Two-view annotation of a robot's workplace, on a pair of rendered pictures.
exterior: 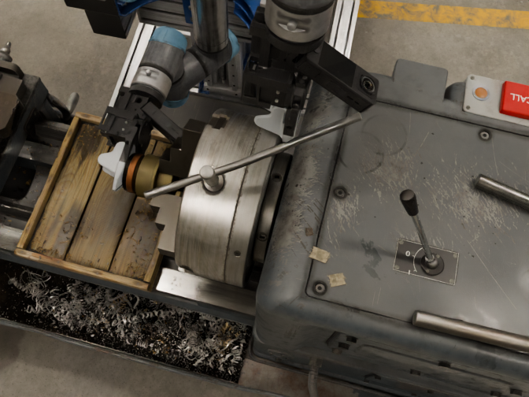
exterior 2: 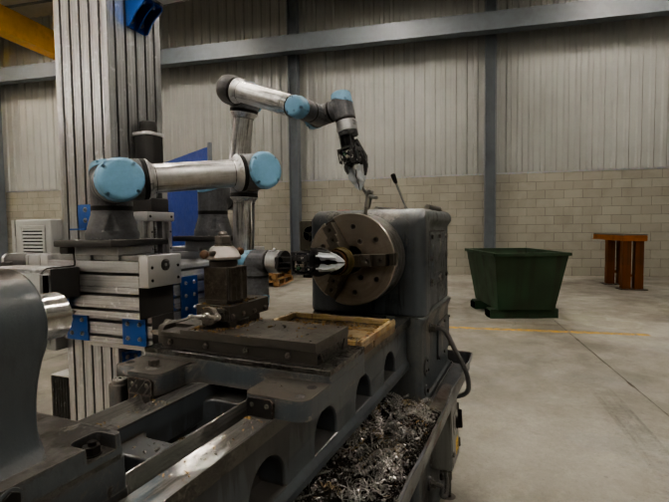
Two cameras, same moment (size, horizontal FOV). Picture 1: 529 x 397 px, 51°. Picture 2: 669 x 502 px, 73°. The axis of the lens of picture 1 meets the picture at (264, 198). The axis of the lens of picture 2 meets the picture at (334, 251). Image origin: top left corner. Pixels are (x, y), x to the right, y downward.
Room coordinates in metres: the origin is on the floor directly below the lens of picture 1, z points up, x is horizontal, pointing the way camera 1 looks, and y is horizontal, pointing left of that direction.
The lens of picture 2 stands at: (0.13, 1.62, 1.19)
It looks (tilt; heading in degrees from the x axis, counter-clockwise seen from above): 3 degrees down; 282
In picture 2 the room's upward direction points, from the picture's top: 1 degrees counter-clockwise
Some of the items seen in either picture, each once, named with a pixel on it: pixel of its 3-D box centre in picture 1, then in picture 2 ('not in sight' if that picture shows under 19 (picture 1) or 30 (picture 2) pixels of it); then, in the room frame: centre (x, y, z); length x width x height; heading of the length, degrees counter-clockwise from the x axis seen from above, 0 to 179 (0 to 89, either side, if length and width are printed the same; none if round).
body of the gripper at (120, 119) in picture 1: (132, 119); (297, 262); (0.54, 0.27, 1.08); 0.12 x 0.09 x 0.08; 167
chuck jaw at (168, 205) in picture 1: (174, 230); (373, 260); (0.31, 0.16, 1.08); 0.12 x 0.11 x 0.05; 168
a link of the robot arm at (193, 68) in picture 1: (175, 79); (255, 291); (0.70, 0.21, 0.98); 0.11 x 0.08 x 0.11; 135
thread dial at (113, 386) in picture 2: not in sight; (120, 400); (0.75, 0.82, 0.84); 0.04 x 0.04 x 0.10; 78
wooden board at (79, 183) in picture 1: (112, 198); (322, 331); (0.44, 0.34, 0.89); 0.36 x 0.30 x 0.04; 168
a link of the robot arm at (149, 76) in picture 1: (149, 86); (277, 260); (0.61, 0.24, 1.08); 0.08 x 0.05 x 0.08; 77
